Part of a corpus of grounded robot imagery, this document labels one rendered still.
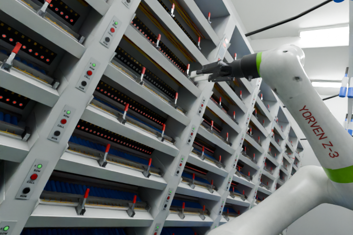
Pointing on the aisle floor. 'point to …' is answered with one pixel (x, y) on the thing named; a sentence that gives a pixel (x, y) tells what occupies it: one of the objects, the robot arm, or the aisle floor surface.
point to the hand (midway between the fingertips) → (199, 75)
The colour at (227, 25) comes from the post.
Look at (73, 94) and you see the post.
